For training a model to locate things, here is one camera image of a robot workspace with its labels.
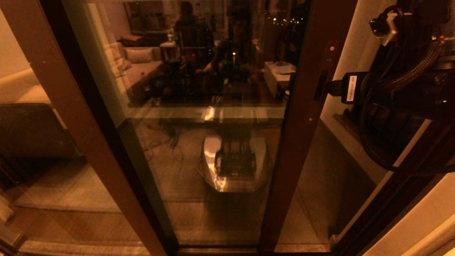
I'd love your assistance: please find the brown framed sliding glass door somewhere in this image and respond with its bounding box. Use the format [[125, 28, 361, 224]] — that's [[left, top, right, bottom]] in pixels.
[[64, 0, 358, 256]]

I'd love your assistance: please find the black braided cable bundle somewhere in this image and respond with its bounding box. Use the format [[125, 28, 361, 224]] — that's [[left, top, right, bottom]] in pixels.
[[379, 39, 445, 92]]

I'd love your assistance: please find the black looping cable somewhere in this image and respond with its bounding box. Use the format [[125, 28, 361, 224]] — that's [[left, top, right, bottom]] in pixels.
[[358, 5, 455, 175]]

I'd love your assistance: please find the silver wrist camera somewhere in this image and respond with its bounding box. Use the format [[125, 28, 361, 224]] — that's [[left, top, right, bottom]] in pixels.
[[369, 12, 400, 46]]

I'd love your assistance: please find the dark brown door jamb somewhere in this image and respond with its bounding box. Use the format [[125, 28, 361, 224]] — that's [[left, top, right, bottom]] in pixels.
[[329, 117, 455, 256]]

